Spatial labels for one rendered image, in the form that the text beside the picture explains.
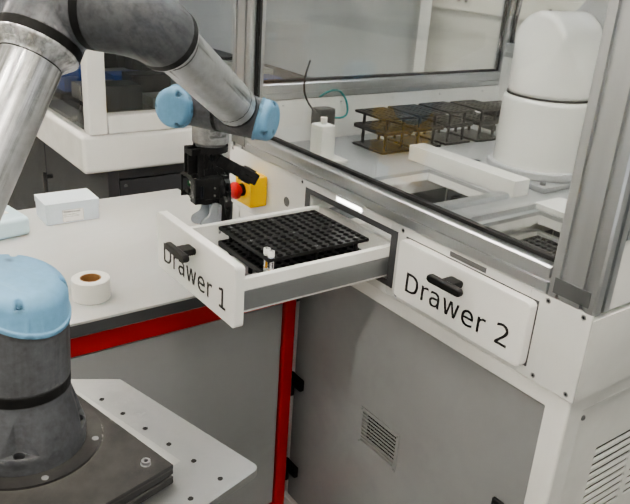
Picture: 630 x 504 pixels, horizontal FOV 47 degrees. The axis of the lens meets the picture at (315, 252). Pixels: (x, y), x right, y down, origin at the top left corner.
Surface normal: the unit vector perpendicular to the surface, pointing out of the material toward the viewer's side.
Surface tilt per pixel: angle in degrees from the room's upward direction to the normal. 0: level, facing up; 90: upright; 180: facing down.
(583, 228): 90
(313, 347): 90
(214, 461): 0
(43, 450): 74
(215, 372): 90
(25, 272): 10
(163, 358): 90
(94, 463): 3
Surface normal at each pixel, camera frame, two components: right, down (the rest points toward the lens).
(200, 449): 0.07, -0.92
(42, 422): 0.67, 0.06
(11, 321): 0.29, 0.36
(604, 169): -0.81, 0.18
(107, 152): 0.58, 0.35
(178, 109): -0.36, 0.33
